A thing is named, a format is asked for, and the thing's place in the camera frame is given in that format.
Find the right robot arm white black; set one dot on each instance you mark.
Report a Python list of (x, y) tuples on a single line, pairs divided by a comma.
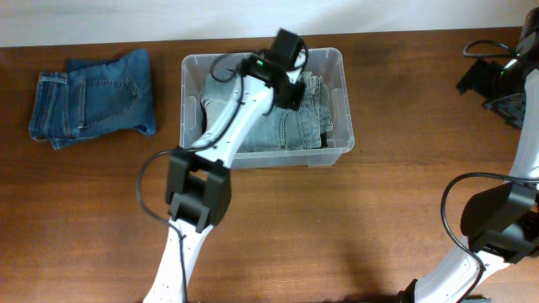
[(499, 225)]

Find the dark blue jeans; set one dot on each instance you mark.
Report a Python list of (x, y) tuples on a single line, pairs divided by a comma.
[(94, 98)]

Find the clear plastic storage bin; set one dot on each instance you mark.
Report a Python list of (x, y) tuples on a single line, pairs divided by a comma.
[(324, 62)]

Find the light blue jeans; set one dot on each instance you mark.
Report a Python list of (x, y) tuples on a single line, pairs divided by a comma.
[(280, 129)]

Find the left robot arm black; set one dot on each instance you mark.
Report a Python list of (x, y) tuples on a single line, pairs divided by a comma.
[(198, 190)]

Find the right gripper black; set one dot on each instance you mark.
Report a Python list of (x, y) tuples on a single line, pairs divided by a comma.
[(472, 80)]

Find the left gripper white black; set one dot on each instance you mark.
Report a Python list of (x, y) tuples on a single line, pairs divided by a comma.
[(292, 94)]

